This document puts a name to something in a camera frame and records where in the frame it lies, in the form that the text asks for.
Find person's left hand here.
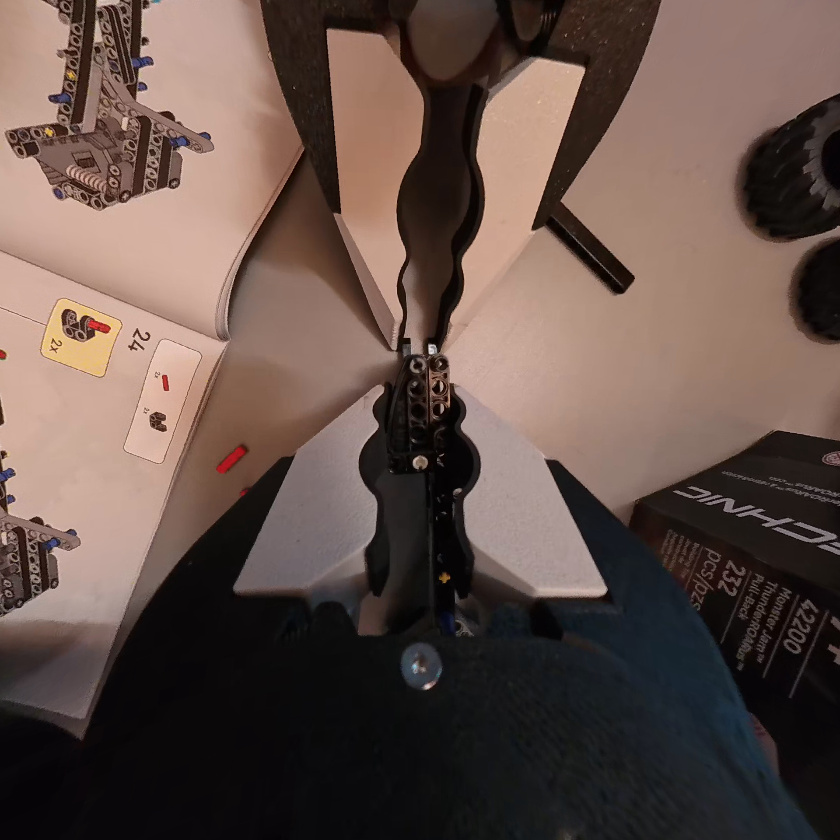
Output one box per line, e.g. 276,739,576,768
406,0,494,84

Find black toy brick beam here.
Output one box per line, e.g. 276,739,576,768
544,199,635,297

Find building instruction booklet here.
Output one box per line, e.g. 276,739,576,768
0,0,307,740

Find black toy set box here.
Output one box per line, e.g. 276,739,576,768
629,429,840,815

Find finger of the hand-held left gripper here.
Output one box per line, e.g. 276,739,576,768
435,55,589,343
325,29,429,350

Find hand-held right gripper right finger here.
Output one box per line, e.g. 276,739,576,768
458,386,609,606

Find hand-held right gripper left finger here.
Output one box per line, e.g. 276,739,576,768
234,386,396,606

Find black toy tire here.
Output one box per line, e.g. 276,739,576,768
742,94,840,241
796,236,840,343

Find black toy brick assembly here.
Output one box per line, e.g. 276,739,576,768
386,337,477,641

